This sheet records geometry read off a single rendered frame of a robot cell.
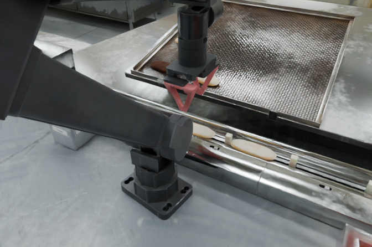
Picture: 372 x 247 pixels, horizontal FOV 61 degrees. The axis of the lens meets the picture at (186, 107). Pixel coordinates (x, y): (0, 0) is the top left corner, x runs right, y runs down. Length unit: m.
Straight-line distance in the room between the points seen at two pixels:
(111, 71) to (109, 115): 0.70
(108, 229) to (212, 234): 0.18
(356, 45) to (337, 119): 0.32
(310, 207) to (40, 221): 0.48
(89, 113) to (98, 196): 0.34
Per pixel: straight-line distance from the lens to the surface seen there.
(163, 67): 0.87
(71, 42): 1.33
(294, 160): 0.66
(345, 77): 0.88
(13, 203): 0.70
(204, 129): 0.71
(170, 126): 0.49
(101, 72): 1.05
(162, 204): 0.60
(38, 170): 0.74
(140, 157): 0.55
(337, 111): 0.78
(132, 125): 0.41
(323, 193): 0.62
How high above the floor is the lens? 1.30
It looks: 35 degrees down
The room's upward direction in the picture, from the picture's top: straight up
